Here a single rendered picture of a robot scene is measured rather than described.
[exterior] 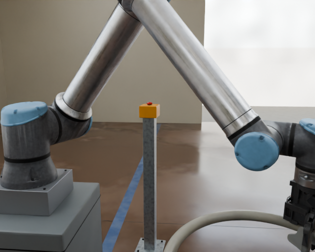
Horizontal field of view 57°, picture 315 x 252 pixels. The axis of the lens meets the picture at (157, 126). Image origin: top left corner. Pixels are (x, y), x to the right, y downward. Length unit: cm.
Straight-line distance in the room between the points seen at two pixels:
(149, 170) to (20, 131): 118
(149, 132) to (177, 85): 495
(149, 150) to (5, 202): 112
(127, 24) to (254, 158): 56
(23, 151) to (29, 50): 677
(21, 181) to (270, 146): 78
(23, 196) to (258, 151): 76
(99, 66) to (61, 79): 645
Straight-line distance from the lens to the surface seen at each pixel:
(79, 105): 111
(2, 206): 114
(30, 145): 105
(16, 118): 104
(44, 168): 109
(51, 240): 99
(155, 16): 75
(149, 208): 216
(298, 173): 85
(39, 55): 767
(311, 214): 88
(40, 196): 105
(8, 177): 110
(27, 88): 785
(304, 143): 80
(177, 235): 80
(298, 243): 93
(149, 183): 208
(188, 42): 72
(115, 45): 98
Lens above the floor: 134
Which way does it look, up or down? 12 degrees down
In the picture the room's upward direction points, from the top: straight up
